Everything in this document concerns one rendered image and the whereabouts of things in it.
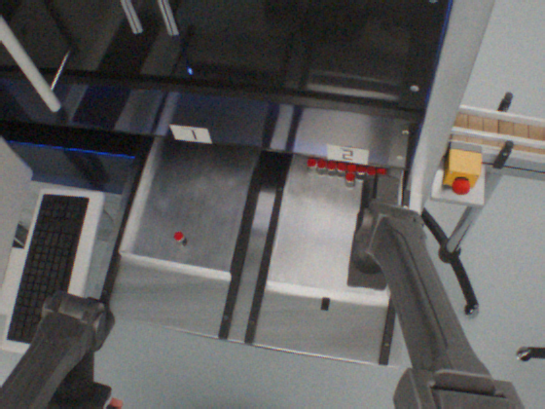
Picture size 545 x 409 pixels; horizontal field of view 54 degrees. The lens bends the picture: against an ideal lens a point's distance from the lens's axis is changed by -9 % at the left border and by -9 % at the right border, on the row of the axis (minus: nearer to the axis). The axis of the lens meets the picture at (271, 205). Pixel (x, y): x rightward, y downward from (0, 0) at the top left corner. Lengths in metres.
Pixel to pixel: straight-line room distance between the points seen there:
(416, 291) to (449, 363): 0.12
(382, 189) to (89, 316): 0.46
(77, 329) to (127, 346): 1.47
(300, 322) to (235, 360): 0.92
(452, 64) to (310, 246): 0.55
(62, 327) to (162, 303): 0.55
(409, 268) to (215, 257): 0.70
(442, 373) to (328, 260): 0.78
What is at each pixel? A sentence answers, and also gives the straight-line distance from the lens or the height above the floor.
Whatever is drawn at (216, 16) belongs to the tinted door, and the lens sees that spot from 0.94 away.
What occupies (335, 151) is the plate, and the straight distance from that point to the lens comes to 1.21.
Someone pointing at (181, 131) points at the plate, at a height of 1.03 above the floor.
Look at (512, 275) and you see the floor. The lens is 2.30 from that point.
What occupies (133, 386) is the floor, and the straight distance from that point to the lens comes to 2.20.
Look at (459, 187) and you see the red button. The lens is 1.22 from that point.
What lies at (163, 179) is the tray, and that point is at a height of 0.88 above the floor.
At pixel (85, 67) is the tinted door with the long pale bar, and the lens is 1.19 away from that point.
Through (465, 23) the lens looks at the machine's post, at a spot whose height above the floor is 1.46.
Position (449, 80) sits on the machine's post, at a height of 1.32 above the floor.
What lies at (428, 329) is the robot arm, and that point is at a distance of 0.57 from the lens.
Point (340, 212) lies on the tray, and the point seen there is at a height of 0.88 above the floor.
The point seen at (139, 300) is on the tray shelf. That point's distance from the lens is 1.30.
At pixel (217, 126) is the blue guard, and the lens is 1.22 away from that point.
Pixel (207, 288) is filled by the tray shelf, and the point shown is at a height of 0.88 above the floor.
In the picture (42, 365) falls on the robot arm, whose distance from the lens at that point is 0.72.
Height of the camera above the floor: 2.08
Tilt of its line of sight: 65 degrees down
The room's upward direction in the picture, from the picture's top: 11 degrees counter-clockwise
